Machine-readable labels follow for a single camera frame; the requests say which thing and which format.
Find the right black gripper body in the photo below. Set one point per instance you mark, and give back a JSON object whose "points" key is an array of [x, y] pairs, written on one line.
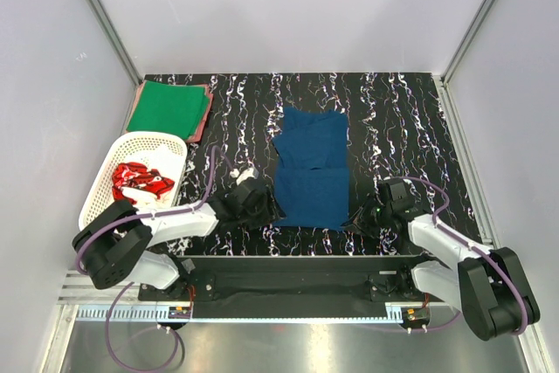
{"points": [[371, 217]]}

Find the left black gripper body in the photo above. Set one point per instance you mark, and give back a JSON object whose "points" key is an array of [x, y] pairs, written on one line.
{"points": [[262, 215]]}

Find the blue t shirt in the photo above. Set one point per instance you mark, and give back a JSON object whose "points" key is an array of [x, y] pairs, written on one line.
{"points": [[311, 183]]}

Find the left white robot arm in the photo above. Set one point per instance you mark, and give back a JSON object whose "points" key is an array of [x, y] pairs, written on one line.
{"points": [[114, 247]]}

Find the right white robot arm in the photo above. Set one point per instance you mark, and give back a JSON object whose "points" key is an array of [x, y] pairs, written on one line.
{"points": [[488, 286]]}

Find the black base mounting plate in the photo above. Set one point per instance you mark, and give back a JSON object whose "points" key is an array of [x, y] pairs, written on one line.
{"points": [[218, 278]]}

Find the folded pink t shirt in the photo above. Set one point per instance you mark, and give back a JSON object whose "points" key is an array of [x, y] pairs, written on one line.
{"points": [[207, 102]]}

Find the white plastic laundry basket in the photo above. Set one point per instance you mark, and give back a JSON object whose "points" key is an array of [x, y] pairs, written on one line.
{"points": [[164, 152]]}

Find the right small electronics board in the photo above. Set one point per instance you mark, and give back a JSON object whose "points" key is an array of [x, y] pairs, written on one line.
{"points": [[417, 314]]}

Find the small electronics board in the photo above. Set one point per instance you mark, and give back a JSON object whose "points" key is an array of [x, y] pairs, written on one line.
{"points": [[417, 314], [180, 312]]}

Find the red and white t shirt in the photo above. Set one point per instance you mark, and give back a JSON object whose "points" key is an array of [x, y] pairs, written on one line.
{"points": [[141, 186]]}

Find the folded green t shirt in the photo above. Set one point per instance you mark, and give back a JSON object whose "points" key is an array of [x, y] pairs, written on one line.
{"points": [[168, 104]]}

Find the left small electronics board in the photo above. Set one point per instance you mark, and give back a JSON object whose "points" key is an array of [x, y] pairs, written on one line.
{"points": [[180, 312]]}

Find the white slotted cable duct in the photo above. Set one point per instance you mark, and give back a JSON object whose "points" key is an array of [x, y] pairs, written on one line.
{"points": [[159, 313]]}

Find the right aluminium frame post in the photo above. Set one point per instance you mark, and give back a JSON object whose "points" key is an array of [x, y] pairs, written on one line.
{"points": [[465, 43]]}

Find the aluminium frame post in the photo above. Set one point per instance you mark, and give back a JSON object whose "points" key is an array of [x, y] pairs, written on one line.
{"points": [[465, 43], [114, 40]]}

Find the left aluminium frame post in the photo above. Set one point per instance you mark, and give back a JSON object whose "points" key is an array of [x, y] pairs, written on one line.
{"points": [[114, 40]]}

